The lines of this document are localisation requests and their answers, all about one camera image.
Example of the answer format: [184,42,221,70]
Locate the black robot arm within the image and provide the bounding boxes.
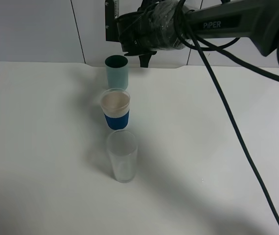
[114,0,279,64]

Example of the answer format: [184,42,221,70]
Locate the black cable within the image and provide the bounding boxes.
[176,0,279,235]

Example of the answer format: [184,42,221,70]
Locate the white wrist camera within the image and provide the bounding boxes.
[105,0,119,42]

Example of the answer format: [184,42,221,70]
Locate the tall clear glass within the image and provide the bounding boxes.
[106,130,138,183]

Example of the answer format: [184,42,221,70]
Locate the teal plastic cup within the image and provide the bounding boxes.
[105,55,128,90]

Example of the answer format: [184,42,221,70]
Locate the white cup with blue sleeve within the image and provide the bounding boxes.
[100,88,130,130]

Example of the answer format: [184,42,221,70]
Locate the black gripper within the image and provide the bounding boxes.
[116,12,157,68]

